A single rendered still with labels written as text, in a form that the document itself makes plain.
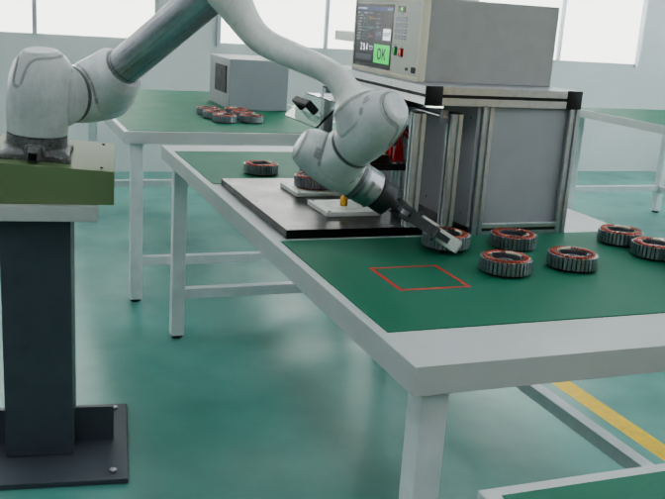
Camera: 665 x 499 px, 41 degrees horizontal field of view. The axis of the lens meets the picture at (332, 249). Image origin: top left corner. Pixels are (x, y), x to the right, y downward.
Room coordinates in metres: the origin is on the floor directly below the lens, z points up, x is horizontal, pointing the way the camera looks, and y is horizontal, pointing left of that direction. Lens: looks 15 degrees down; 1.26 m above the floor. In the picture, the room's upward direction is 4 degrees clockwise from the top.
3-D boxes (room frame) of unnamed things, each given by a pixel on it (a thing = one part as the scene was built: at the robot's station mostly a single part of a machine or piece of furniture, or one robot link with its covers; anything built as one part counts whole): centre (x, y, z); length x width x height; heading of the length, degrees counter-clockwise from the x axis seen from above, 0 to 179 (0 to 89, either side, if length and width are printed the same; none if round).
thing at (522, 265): (1.85, -0.37, 0.77); 0.11 x 0.11 x 0.04
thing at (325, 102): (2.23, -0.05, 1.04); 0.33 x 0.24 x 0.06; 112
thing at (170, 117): (4.68, 0.71, 0.37); 1.85 x 1.10 x 0.75; 22
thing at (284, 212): (2.40, 0.01, 0.76); 0.64 x 0.47 x 0.02; 22
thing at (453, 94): (2.51, -0.27, 1.09); 0.68 x 0.44 x 0.05; 22
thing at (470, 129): (2.49, -0.21, 0.92); 0.66 x 0.01 x 0.30; 22
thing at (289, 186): (2.51, 0.07, 0.78); 0.15 x 0.15 x 0.01; 22
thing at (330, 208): (2.28, -0.02, 0.78); 0.15 x 0.15 x 0.01; 22
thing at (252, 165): (2.84, 0.25, 0.77); 0.11 x 0.11 x 0.04
